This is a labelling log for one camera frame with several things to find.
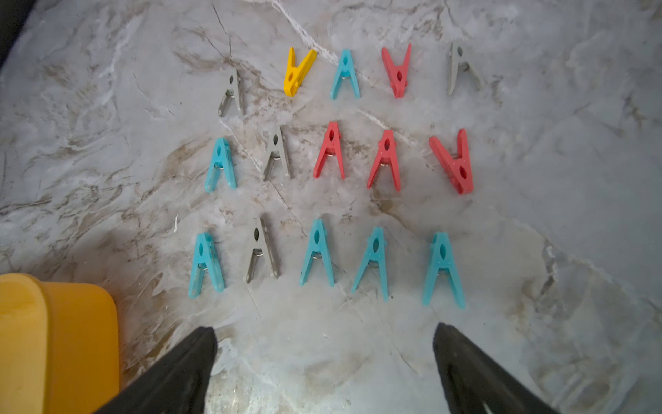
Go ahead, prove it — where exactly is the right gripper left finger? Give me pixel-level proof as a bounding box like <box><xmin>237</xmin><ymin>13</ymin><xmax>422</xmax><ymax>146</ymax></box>
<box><xmin>97</xmin><ymin>327</ymin><xmax>217</xmax><ymax>413</ymax></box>

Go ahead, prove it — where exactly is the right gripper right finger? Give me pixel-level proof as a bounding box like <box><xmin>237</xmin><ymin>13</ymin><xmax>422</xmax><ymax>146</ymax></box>
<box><xmin>433</xmin><ymin>323</ymin><xmax>555</xmax><ymax>413</ymax></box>

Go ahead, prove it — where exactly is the teal clothespin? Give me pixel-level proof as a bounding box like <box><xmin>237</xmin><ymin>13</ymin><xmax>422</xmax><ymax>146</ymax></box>
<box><xmin>299</xmin><ymin>219</ymin><xmax>335</xmax><ymax>287</ymax></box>
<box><xmin>329</xmin><ymin>49</ymin><xmax>360</xmax><ymax>100</ymax></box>
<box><xmin>204</xmin><ymin>137</ymin><xmax>237</xmax><ymax>193</ymax></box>
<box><xmin>422</xmin><ymin>232</ymin><xmax>467</xmax><ymax>310</ymax></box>
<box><xmin>188</xmin><ymin>232</ymin><xmax>225</xmax><ymax>298</ymax></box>
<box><xmin>448</xmin><ymin>40</ymin><xmax>484</xmax><ymax>96</ymax></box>

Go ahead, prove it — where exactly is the yellow plastic storage box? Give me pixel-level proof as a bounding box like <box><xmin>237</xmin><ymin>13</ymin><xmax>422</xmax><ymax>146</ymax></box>
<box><xmin>1</xmin><ymin>273</ymin><xmax>121</xmax><ymax>413</ymax></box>

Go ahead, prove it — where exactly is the grey clothespin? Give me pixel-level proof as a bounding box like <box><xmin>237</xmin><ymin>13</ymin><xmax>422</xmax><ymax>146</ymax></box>
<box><xmin>351</xmin><ymin>227</ymin><xmax>389</xmax><ymax>301</ymax></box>
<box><xmin>262</xmin><ymin>125</ymin><xmax>292</xmax><ymax>181</ymax></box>
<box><xmin>245</xmin><ymin>216</ymin><xmax>279</xmax><ymax>284</ymax></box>
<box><xmin>218</xmin><ymin>68</ymin><xmax>246</xmax><ymax>117</ymax></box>

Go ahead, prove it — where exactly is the red clothespin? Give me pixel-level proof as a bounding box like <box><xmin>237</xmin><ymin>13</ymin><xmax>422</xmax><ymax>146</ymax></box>
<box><xmin>313</xmin><ymin>122</ymin><xmax>346</xmax><ymax>179</ymax></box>
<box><xmin>367</xmin><ymin>130</ymin><xmax>401</xmax><ymax>191</ymax></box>
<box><xmin>429</xmin><ymin>129</ymin><xmax>474</xmax><ymax>195</ymax></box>
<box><xmin>381</xmin><ymin>44</ymin><xmax>412</xmax><ymax>98</ymax></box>

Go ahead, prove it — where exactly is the yellow clothespin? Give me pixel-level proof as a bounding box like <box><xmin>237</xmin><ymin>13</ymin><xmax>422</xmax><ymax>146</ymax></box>
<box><xmin>284</xmin><ymin>48</ymin><xmax>317</xmax><ymax>97</ymax></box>

